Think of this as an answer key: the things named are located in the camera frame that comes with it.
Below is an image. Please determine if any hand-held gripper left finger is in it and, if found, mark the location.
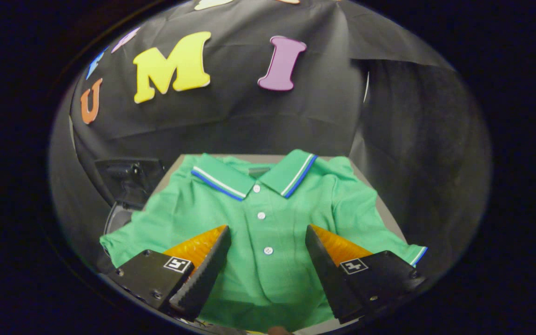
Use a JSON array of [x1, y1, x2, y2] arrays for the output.
[[102, 225, 232, 322]]

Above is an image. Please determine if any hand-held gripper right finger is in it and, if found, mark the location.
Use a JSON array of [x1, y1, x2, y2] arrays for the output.
[[305, 224, 429, 325]]

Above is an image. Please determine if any green polo shirt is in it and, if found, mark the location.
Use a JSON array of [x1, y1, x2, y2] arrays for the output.
[[100, 149, 429, 334]]

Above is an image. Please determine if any dark washing machine lid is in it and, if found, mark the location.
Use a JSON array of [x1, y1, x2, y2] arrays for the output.
[[94, 157, 167, 211]]

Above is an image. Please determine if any beige cabinet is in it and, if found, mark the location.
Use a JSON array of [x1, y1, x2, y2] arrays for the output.
[[149, 153, 409, 335]]

